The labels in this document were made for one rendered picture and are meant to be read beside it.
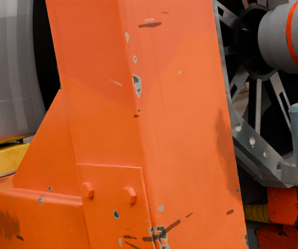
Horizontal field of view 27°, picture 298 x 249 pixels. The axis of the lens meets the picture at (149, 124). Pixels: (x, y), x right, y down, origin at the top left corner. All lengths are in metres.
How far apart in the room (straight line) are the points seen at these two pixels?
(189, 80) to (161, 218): 0.18
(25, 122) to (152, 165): 0.54
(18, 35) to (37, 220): 0.41
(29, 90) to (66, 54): 0.43
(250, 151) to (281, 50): 0.21
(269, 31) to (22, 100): 0.49
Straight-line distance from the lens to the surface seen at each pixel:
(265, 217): 1.35
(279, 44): 1.18
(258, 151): 1.11
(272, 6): 1.23
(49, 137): 0.95
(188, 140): 0.79
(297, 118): 1.06
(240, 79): 1.23
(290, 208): 1.22
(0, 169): 1.23
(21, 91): 1.24
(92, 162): 0.83
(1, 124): 1.22
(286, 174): 1.17
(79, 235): 0.91
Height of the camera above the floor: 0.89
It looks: 7 degrees down
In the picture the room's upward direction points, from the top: 10 degrees counter-clockwise
